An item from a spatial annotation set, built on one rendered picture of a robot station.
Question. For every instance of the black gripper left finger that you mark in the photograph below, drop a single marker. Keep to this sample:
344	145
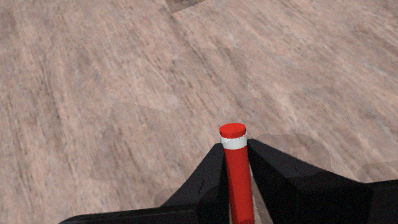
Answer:
202	199

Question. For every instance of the red peg with white band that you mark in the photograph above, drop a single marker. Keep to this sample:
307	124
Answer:
233	136

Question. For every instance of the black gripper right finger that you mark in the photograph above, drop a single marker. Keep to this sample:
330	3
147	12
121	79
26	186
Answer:
297	192

